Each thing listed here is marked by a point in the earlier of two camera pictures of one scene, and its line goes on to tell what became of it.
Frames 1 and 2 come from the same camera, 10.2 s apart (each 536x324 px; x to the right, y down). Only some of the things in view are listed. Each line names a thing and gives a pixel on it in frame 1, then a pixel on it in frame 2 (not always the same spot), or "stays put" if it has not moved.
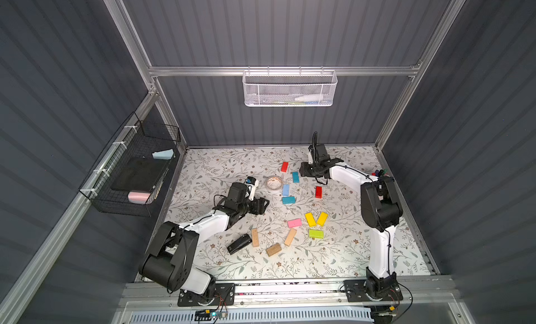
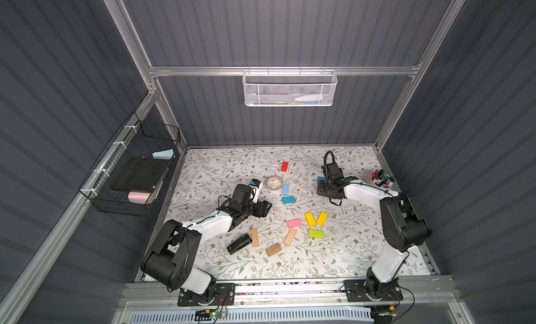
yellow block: [310, 219] stays put
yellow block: [322, 218] stays put
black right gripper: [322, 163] → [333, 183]
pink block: [294, 223] stays put
